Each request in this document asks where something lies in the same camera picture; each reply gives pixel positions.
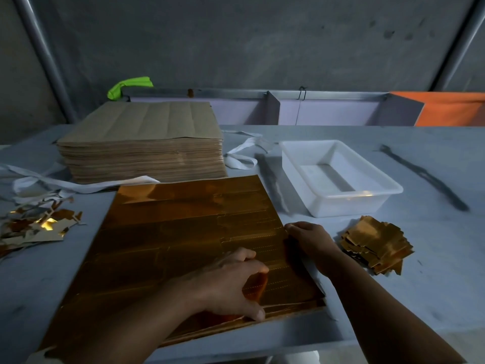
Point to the person's left hand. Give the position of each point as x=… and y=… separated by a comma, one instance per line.
x=223, y=288

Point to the white plastic tray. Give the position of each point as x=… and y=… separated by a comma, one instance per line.
x=341, y=178

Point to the grey metal pole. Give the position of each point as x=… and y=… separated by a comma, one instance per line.
x=460, y=43
x=45, y=56

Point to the person's right forearm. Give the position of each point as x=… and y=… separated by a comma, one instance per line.
x=382, y=318

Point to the person's left middle finger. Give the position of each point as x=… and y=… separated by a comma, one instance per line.
x=244, y=253

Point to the pile of cut gold pieces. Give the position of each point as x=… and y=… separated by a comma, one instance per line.
x=375, y=244

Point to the person's right hand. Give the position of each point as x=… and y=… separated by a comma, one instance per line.
x=314, y=242

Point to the orange sheet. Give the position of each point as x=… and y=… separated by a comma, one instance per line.
x=454, y=108

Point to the stack of brown paper sheets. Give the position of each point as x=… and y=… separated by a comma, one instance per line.
x=151, y=140

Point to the grey partition frame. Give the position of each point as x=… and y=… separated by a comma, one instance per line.
x=326, y=109

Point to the stack of gold foil sheets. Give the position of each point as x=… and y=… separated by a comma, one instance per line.
x=170, y=231

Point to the person's right fingers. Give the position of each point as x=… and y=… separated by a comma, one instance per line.
x=293, y=231

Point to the person's left forearm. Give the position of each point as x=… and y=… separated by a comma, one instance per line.
x=144, y=326

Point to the heap of gold foil scraps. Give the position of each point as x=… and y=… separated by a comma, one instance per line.
x=38, y=223

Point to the green cloth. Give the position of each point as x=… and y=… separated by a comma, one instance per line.
x=129, y=86

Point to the person's left thumb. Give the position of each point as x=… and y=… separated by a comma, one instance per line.
x=250, y=310

